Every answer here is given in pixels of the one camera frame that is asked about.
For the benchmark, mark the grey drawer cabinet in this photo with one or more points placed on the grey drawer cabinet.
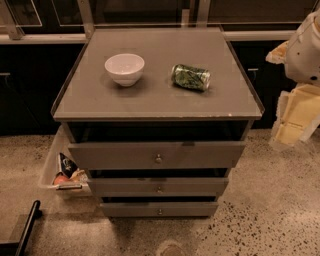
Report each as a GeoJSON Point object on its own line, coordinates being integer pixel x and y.
{"type": "Point", "coordinates": [93, 108]}

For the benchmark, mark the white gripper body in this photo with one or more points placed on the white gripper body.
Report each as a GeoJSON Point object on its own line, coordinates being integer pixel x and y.
{"type": "Point", "coordinates": [304, 55]}

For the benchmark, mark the clear plastic bin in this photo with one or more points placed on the clear plastic bin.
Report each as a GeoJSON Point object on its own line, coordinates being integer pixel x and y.
{"type": "Point", "coordinates": [51, 168]}

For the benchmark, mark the black chip bag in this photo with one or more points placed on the black chip bag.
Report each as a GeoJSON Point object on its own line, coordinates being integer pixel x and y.
{"type": "Point", "coordinates": [66, 165]}

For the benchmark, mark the white ceramic bowl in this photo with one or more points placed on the white ceramic bowl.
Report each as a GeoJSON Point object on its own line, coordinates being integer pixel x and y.
{"type": "Point", "coordinates": [125, 69]}

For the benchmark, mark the metal railing frame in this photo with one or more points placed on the metal railing frame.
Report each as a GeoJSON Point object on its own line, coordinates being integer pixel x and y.
{"type": "Point", "coordinates": [75, 21]}

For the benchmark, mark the green soda can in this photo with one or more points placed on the green soda can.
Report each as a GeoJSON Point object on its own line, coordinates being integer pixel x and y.
{"type": "Point", "coordinates": [190, 77]}

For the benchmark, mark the black bar object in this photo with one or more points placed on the black bar object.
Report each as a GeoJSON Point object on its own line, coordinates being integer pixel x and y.
{"type": "Point", "coordinates": [17, 248]}

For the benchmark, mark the red apple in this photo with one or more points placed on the red apple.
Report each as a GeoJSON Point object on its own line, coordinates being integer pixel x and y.
{"type": "Point", "coordinates": [60, 179]}

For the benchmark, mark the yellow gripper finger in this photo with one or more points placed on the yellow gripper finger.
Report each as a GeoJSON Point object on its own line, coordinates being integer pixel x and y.
{"type": "Point", "coordinates": [278, 54]}

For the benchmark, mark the grey drawer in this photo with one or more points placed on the grey drawer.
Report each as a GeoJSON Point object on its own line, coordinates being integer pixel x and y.
{"type": "Point", "coordinates": [157, 187]}
{"type": "Point", "coordinates": [156, 155]}
{"type": "Point", "coordinates": [159, 209]}

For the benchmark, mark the grey bottom drawer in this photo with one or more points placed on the grey bottom drawer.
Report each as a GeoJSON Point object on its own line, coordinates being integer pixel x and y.
{"type": "Point", "coordinates": [159, 209]}

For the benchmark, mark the grey top drawer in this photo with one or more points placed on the grey top drawer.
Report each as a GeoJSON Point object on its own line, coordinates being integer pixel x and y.
{"type": "Point", "coordinates": [156, 155]}

